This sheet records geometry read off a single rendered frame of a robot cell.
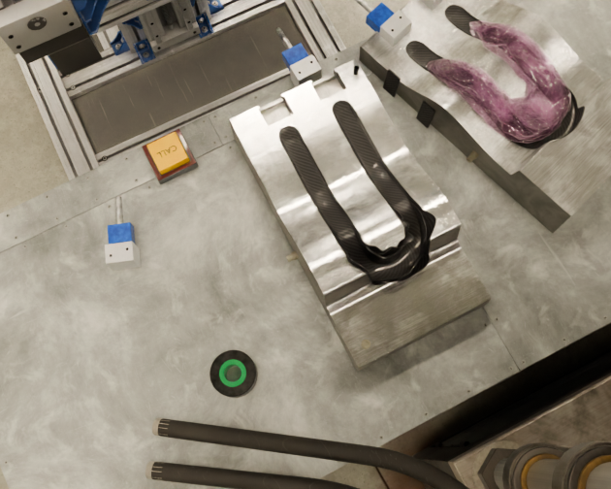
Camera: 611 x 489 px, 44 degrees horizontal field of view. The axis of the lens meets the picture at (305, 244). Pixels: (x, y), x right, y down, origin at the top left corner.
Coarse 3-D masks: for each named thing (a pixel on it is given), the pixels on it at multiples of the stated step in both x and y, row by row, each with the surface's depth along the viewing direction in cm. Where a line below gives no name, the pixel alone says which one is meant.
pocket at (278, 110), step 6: (276, 102) 141; (282, 102) 141; (264, 108) 140; (270, 108) 141; (276, 108) 142; (282, 108) 142; (288, 108) 141; (264, 114) 141; (270, 114) 141; (276, 114) 141; (282, 114) 141; (288, 114) 141; (270, 120) 141; (276, 120) 141
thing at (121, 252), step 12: (120, 204) 141; (120, 216) 140; (108, 228) 139; (120, 228) 139; (132, 228) 140; (120, 240) 138; (132, 240) 139; (108, 252) 136; (120, 252) 136; (132, 252) 136; (108, 264) 136; (120, 264) 137; (132, 264) 138
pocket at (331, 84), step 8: (336, 72) 141; (320, 80) 141; (328, 80) 142; (336, 80) 143; (320, 88) 142; (328, 88) 142; (336, 88) 142; (344, 88) 141; (320, 96) 142; (328, 96) 142
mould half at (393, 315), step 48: (288, 96) 139; (336, 96) 139; (240, 144) 140; (336, 144) 137; (384, 144) 137; (288, 192) 135; (336, 192) 135; (432, 192) 130; (288, 240) 140; (336, 240) 128; (384, 240) 127; (432, 240) 128; (336, 288) 126; (384, 288) 133; (432, 288) 132; (480, 288) 132; (384, 336) 130
